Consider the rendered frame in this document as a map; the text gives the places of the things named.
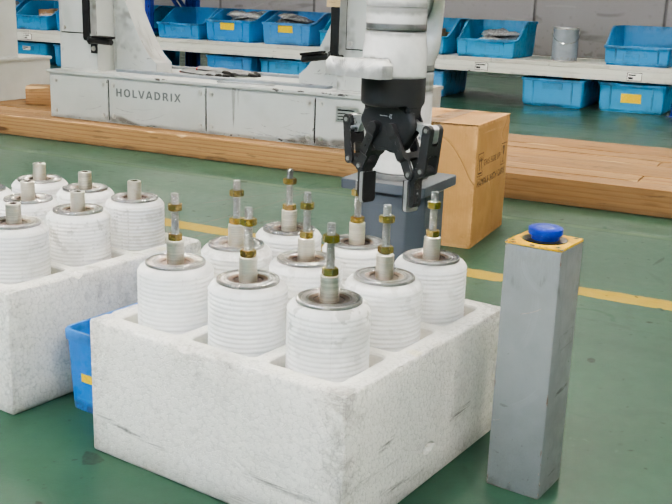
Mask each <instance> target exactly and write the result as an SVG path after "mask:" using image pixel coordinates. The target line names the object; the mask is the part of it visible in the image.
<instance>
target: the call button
mask: <svg viewBox="0 0 672 504"><path fill-rule="evenodd" d="M528 233H529V234H531V238H532V239H533V240H536V241H542V242H556V241H559V237H561V236H563V228H562V227H561V226H558V225H555V224H549V223H534V224H531V225H530V226H529V228H528Z"/></svg>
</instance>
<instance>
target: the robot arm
mask: <svg viewBox="0 0 672 504"><path fill-rule="evenodd" d="M366 2H367V7H366V29H367V30H366V31H365V39H364V44H363V53H362V57H360V58H350V57H337V56H330V57H329V58H328V59H327V60H326V70H325V74H329V75H338V76H347V77H356V78H361V102H362V103H363V104H364V105H365V108H364V111H363V113H362V114H361V113H352V114H345V115H344V116H343V130H344V152H345V161H346V162H347V163H351V164H353V165H354V166H355V167H356V169H357V170H358V179H357V183H358V184H357V193H358V196H359V201H360V202H370V201H373V200H374V199H375V182H376V178H377V179H381V180H387V181H399V182H403V193H402V211H404V212H413V211H416V210H417V209H418V206H419V205H420V203H421V190H422V180H426V179H428V177H429V176H432V175H436V174H437V171H438V164H439V158H440V151H441V145H442V138H443V131H444V129H443V126H442V125H440V124H438V125H431V119H432V102H433V83H434V67H435V61H436V59H437V56H438V54H439V51H440V46H441V37H442V28H443V19H444V9H445V0H366ZM364 128H365V131H366V134H365V137H364ZM354 143H355V152H356V153H354Z"/></svg>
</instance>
